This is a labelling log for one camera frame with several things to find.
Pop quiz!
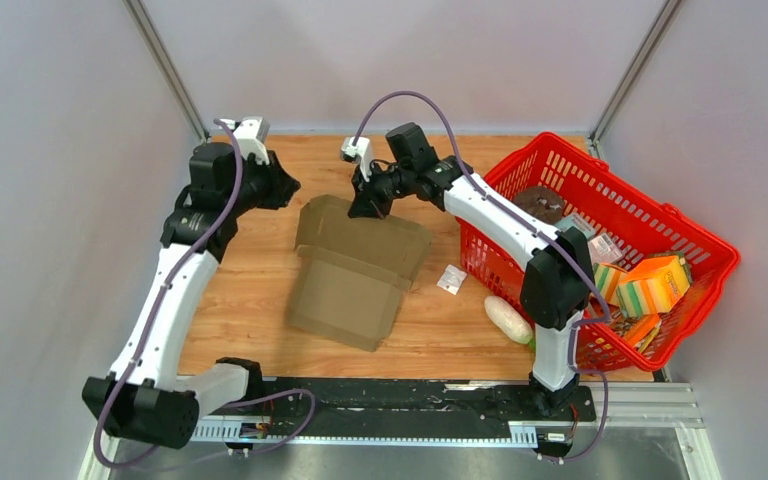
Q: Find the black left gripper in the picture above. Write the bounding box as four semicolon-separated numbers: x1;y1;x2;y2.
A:
224;151;302;219

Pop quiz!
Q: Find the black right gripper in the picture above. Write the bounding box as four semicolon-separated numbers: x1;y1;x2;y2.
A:
350;158;415;220

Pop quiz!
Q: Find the brown cardboard box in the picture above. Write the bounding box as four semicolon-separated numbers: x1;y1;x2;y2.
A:
285;195;432;352

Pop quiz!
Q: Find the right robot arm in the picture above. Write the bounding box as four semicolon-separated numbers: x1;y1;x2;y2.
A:
340;122;594;419

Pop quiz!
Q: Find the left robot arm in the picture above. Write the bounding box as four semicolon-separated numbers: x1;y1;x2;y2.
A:
82;140;300;449

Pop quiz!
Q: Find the teal small box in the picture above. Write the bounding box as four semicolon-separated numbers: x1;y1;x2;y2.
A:
555;213;597;240

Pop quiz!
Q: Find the small white packet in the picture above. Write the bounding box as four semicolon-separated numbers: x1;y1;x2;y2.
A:
436;265;468;295

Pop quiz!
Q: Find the brown round chocolate cake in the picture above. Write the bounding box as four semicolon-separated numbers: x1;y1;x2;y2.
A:
512;186;566;224

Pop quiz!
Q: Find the pink transparent packet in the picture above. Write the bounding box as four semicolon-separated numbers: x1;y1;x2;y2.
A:
587;232;624;265

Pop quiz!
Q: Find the striped colourful sponge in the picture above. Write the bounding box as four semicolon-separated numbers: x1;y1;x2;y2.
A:
594;263;628;307

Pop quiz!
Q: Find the red plastic basket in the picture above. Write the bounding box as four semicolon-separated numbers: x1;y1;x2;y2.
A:
460;132;741;372

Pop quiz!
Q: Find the orange sponge pack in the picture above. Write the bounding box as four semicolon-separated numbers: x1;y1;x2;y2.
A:
616;252;693;318

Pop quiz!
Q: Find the orange snack bag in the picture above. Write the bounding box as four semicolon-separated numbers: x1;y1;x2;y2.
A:
609;310;662;352

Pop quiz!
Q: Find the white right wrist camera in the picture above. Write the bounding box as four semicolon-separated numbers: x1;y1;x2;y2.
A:
340;136;374;182

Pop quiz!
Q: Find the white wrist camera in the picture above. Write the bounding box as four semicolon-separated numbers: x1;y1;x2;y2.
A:
213;116;271;166
340;136;374;182

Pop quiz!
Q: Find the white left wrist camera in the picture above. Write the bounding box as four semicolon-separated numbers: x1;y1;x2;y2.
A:
213;116;271;166

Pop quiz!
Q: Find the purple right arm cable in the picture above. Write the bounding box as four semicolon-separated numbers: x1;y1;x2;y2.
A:
350;89;615;464

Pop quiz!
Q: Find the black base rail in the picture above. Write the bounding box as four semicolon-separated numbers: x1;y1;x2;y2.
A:
192;377;599;456

